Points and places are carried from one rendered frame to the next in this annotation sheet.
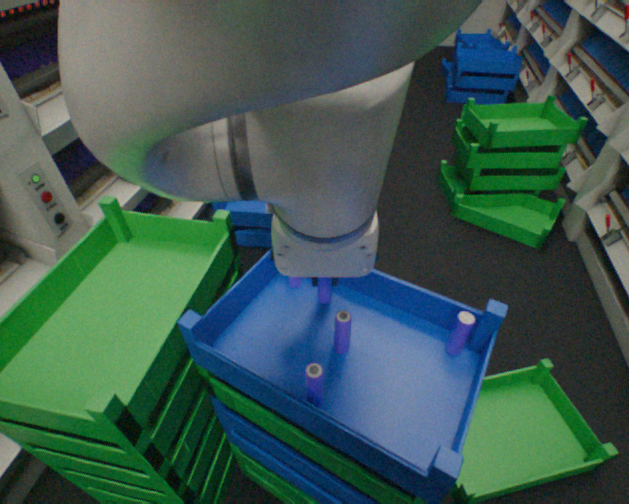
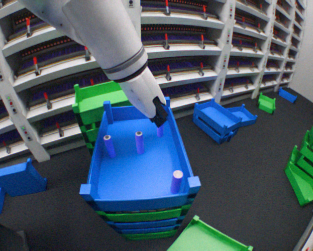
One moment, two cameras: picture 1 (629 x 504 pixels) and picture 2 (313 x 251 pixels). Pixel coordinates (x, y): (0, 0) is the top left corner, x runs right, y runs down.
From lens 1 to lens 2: 0.31 m
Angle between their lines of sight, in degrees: 40
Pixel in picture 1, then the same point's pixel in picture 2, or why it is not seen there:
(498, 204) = (303, 178)
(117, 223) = not seen: hidden behind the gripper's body
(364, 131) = (69, 12)
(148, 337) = not seen: hidden behind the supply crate
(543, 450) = not seen: outside the picture
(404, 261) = (249, 173)
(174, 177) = (67, 32)
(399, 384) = (138, 178)
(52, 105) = (153, 48)
